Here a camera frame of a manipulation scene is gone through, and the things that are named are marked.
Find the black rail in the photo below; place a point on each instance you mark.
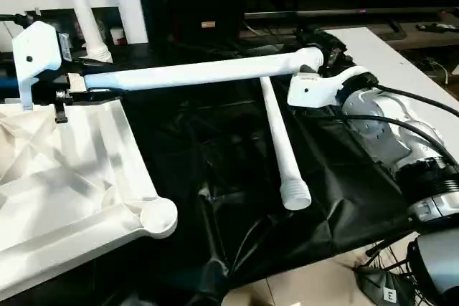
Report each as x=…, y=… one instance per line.
x=322, y=14

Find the white flat board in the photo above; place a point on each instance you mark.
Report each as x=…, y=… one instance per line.
x=394, y=55

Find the white plastic table top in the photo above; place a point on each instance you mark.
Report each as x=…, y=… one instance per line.
x=54, y=195

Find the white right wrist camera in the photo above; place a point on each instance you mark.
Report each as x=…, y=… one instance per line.
x=312, y=91

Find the small tan block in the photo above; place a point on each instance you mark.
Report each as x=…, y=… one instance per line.
x=208, y=24

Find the white plastic table leg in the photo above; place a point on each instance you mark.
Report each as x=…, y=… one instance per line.
x=84, y=8
x=197, y=73
x=283, y=141

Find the black mat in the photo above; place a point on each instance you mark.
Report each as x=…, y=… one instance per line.
x=215, y=141

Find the black remote control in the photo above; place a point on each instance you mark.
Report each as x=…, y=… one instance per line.
x=435, y=27

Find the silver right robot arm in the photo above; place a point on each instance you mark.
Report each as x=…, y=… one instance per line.
x=376, y=123

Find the black box with label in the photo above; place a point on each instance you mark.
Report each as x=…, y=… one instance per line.
x=389, y=293

